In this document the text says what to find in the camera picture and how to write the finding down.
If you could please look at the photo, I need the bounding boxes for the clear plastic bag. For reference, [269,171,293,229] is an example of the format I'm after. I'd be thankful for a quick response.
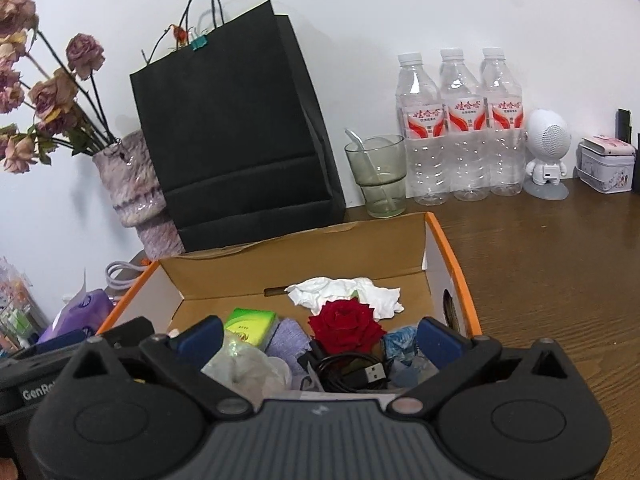
[201,331,292,403]

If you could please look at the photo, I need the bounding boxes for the white tin box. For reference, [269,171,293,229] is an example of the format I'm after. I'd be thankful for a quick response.
[577,135,637,194]

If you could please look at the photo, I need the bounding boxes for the purple white ceramic vase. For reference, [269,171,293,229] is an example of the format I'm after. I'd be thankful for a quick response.
[92,130,186,261]

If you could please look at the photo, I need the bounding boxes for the green tissue packet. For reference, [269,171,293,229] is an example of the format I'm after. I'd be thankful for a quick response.
[223,308,279,349]

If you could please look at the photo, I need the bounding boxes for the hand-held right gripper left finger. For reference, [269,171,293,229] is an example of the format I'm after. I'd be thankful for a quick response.
[65,316,253,418]

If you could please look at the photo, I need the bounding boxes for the purple tissue box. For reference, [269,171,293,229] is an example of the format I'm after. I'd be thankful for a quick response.
[37,270,117,345]

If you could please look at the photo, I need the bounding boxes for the green tinted drinking glass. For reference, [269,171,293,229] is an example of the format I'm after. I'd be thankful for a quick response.
[345,134,407,219]

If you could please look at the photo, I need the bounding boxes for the white robot speaker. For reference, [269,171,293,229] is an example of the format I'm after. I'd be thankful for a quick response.
[523,108,571,200]

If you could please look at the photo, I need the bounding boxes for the black usb cable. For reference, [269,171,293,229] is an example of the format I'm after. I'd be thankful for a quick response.
[298,341,392,392]

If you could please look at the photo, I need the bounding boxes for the white cable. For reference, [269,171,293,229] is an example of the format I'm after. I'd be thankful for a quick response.
[105,260,152,293]

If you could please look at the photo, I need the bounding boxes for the clear stationery organizer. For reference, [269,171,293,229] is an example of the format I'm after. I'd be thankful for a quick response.
[0,255,40,357]

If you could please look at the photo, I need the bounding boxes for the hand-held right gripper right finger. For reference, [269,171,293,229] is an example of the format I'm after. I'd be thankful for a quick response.
[392,316,581,416]

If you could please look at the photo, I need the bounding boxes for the dried pink flowers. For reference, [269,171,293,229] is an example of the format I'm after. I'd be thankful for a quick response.
[0,0,121,176]

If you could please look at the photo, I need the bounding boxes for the blue wrapper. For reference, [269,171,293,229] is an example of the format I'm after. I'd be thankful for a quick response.
[384,326,426,367]

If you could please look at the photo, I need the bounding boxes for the purple cloth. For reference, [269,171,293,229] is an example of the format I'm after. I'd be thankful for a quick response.
[264,318,312,362]

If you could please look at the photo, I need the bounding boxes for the black paper bag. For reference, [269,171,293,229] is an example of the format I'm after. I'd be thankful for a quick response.
[130,0,348,253]

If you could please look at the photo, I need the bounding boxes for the red rose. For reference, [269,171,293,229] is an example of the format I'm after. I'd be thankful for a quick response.
[308,298,387,357]

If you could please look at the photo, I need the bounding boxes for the clear water bottle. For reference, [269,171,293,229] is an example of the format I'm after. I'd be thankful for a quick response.
[481,47,526,197]
[440,47,490,202]
[396,52,448,207]

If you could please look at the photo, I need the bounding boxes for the orange cardboard box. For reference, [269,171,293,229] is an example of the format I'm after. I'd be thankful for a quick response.
[95,211,483,392]

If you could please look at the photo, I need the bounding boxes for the white paper tissue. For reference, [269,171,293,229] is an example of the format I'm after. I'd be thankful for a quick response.
[285,276,404,320]

